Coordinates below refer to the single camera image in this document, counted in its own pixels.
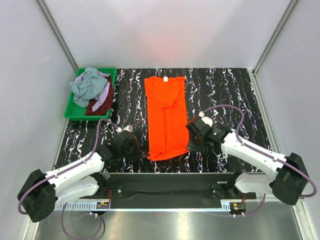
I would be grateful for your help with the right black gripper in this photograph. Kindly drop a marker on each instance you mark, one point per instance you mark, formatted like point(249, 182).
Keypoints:
point(192, 147)

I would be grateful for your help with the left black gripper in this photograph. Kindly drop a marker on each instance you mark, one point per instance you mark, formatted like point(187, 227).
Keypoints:
point(140, 152)

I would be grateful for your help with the orange t shirt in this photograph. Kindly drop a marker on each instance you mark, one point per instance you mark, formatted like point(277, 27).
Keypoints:
point(168, 136)

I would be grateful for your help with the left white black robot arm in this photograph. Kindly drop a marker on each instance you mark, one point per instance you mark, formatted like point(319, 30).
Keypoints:
point(81, 178)

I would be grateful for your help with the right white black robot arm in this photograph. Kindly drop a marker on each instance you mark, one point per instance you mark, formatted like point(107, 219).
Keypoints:
point(284, 177)

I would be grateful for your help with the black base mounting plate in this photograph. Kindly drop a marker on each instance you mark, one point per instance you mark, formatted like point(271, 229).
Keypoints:
point(163, 191)

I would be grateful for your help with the dark red t shirt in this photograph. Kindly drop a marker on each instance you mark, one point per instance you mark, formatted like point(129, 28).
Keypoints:
point(101, 106)

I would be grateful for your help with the green plastic tray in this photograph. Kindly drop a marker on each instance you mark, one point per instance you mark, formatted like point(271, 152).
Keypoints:
point(73, 112)

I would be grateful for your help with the grey-blue t shirt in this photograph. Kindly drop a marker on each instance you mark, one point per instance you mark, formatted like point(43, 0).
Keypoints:
point(87, 86)

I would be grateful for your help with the lilac t shirt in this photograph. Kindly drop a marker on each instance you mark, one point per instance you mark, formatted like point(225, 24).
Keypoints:
point(102, 96)

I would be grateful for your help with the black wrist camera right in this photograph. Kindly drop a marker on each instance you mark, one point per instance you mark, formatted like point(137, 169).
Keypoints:
point(203, 125)

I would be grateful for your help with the white slotted cable duct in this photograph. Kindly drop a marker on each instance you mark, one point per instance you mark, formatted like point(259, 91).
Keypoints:
point(75, 206)

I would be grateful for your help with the left aluminium corner post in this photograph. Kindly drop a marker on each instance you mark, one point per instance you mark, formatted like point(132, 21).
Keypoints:
point(57, 33)

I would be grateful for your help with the aluminium corner post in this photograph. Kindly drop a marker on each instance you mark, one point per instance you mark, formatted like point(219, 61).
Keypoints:
point(276, 33)
point(57, 33)

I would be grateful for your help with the right aluminium corner post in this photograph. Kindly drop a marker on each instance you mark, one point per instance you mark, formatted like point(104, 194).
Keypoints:
point(276, 33)

